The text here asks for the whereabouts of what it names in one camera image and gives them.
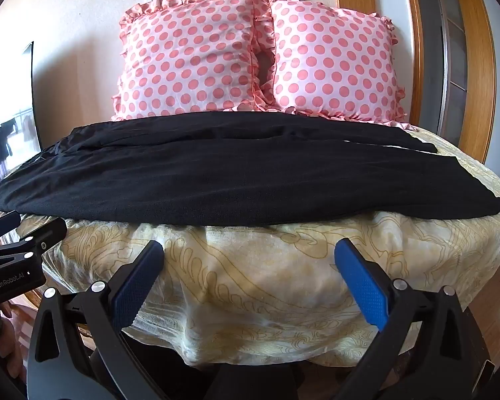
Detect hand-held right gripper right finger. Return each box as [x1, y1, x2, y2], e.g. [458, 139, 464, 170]
[334, 237, 490, 400]

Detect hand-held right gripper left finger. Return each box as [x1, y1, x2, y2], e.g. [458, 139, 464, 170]
[25, 239, 167, 400]

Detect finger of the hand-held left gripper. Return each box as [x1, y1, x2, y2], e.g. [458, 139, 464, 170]
[0, 217, 69, 268]
[0, 210, 22, 242]

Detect black pants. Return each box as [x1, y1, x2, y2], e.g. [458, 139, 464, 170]
[0, 112, 500, 228]

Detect black flat screen television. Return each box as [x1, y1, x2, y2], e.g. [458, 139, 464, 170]
[0, 42, 42, 184]

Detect yellow orange patterned blanket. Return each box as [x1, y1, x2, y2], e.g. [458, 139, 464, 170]
[0, 123, 500, 367]

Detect pink polka dot pillow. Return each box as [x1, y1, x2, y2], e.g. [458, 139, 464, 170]
[110, 0, 276, 122]
[254, 0, 413, 131]

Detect dark glass door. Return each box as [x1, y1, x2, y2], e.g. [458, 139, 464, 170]
[431, 0, 469, 148]

